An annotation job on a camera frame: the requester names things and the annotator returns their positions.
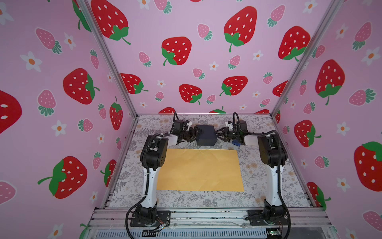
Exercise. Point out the right aluminium corner post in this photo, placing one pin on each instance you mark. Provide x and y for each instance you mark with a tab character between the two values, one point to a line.
328	17

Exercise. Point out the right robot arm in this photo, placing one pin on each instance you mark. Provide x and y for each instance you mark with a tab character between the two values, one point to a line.
272	155

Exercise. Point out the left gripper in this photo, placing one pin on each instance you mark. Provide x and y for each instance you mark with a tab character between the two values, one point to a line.
193	137

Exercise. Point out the left aluminium corner post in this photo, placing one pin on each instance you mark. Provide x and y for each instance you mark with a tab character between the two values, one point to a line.
89	16

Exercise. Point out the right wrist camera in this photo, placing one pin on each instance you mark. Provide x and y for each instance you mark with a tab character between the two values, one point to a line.
230	125

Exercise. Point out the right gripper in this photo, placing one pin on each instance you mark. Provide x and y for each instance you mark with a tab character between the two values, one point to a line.
220	131

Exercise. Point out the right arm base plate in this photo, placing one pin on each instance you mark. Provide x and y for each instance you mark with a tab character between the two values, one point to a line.
260	218

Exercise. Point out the orange wrapping paper sheet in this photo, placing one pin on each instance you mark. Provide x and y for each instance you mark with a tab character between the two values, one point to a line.
201	170

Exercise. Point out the aluminium front frame rail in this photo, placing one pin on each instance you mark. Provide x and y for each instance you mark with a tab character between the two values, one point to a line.
214	223

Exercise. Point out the aluminium corner post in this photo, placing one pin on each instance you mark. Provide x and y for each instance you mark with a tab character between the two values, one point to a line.
328	17
89	16

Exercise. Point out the blue tape dispenser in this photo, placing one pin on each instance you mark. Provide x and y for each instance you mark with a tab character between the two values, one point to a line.
236	142

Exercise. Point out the dark grey gift box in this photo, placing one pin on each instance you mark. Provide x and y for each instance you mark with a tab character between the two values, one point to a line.
206	135

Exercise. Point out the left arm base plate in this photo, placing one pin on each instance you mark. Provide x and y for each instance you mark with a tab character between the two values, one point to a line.
155	220

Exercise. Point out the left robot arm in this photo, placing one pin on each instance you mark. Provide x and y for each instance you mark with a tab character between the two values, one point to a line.
153	157

